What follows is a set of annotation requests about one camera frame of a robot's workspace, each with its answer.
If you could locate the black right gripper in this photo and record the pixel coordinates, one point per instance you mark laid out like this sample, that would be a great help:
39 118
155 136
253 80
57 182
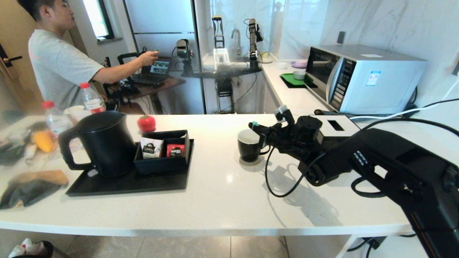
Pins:
281 138

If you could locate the black electric kettle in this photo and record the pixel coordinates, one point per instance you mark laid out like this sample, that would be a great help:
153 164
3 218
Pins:
107 147

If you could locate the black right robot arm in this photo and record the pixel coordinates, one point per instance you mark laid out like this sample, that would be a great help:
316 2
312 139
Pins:
394 168

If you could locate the white tea bag packet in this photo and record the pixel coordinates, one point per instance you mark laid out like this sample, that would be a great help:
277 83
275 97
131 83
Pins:
150 148

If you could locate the black mug white inside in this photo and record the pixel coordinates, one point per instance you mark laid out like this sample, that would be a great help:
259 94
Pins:
247 150

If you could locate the clear glass coaster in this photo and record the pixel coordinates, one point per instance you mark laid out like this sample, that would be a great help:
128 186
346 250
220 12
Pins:
236 159

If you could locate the green mat on black tray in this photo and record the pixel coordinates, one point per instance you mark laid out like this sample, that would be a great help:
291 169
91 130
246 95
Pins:
290 80

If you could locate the small grey bowl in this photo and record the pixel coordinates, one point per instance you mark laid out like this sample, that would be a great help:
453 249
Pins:
298 76

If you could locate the small white bowl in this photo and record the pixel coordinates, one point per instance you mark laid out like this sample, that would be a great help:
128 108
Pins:
281 66

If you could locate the yellow bowl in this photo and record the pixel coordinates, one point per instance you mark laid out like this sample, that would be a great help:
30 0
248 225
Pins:
266 57

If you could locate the purple plate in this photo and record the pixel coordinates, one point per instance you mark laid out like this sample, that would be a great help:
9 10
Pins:
299 65

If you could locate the black tissue box white lid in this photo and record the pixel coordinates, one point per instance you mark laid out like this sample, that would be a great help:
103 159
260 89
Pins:
337 124

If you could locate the red coffee sachet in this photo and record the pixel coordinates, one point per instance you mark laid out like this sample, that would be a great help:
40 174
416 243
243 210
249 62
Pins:
175 150

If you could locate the metal kitchen faucet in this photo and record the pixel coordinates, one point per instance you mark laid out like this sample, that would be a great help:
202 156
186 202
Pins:
236 36

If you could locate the black compartment box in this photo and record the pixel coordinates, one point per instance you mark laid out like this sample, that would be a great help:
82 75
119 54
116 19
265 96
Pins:
161 166

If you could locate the brown wooden table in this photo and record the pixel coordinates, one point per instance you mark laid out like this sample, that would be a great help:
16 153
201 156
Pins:
161 87

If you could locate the red tomato shaped object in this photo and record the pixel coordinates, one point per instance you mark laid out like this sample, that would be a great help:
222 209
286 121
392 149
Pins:
146 123

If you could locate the black laptop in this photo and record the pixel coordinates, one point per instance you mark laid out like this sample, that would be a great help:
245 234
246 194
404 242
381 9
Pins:
157 68

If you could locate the black serving tray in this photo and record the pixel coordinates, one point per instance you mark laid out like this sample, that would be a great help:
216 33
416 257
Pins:
143 184

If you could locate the silver microwave oven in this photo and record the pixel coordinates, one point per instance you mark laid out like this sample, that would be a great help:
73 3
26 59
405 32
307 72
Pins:
380 86

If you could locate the grey refrigerator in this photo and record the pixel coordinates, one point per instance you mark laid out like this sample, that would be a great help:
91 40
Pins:
161 21

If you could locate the black power adapter brick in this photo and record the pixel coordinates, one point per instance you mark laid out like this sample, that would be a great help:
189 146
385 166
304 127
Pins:
374 242

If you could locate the water bottle with red label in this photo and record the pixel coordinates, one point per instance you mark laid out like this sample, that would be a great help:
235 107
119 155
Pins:
92 102

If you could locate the white paper cup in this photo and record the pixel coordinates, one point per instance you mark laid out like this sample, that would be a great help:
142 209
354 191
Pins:
75 113

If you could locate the clear water bottle red cap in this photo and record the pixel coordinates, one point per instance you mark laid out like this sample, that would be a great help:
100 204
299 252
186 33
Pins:
55 120

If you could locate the person in grey shirt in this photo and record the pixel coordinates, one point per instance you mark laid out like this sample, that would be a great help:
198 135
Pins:
57 68

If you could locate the brown cork board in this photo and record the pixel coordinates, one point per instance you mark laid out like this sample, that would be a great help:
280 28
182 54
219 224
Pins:
50 176

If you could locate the yellow soft object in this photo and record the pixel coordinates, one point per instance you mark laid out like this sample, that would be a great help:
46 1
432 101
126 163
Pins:
43 141

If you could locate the black cloth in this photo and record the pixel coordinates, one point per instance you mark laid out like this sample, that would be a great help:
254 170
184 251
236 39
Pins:
28 193

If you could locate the black trash bin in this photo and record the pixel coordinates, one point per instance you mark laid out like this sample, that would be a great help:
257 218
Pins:
45 251

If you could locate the dark cloth bundle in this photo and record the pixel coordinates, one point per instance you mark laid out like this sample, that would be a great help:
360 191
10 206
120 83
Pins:
10 154

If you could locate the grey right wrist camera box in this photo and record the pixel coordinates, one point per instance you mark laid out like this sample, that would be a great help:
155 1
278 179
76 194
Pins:
281 111

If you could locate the black upright frame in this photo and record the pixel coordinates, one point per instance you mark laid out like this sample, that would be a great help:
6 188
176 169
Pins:
217 32

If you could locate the black camera head on stand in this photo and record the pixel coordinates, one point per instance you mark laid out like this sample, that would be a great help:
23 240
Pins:
183 50

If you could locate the black wall switch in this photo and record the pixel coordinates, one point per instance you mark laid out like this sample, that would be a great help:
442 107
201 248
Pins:
340 38

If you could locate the window with dark frame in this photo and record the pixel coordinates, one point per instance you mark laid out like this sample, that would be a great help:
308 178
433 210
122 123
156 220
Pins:
95 18

